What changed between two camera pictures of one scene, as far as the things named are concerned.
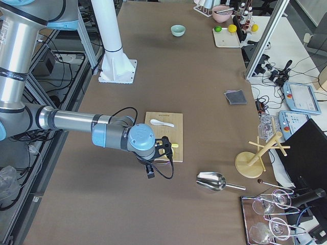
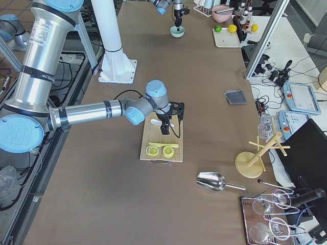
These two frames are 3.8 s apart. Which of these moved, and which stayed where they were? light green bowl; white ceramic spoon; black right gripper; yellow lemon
Moved: black right gripper
Stayed: light green bowl; white ceramic spoon; yellow lemon
